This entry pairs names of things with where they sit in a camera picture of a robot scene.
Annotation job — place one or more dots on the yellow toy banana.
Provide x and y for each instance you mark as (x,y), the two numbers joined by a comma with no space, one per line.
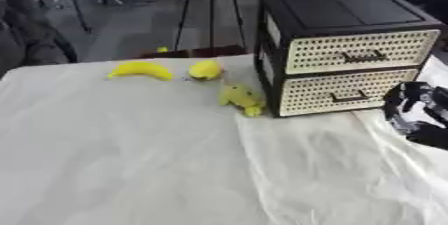
(140,69)

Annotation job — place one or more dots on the yellow round toy fruit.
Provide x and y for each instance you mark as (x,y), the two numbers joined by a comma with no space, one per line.
(205,69)

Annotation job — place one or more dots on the small yellow object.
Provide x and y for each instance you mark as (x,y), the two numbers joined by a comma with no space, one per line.
(163,49)

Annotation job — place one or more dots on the black tripod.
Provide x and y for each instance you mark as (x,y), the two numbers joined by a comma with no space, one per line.
(211,9)

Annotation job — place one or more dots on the black drawer cabinet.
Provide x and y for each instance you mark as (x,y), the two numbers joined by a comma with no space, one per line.
(344,12)

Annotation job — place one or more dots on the yellow-green soft toy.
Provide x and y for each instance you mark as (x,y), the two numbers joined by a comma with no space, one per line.
(239,97)

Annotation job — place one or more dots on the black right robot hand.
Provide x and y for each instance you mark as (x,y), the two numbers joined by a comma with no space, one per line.
(421,132)

